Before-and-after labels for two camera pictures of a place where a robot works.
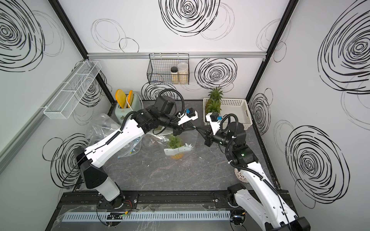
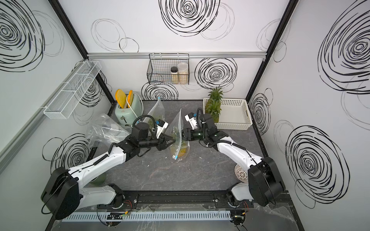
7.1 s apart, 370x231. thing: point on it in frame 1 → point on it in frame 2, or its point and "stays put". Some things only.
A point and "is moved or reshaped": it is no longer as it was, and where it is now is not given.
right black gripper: x=207 y=131 → x=187 y=131
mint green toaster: x=121 y=113 stays put
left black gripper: x=180 y=129 → x=162 y=143
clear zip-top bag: x=163 y=141 is moved or reshaped
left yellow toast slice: x=121 y=97 stays put
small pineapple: x=216 y=94 stays put
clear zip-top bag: x=101 y=126 stays put
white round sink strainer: x=240 y=174 stays put
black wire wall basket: x=168 y=69 stays put
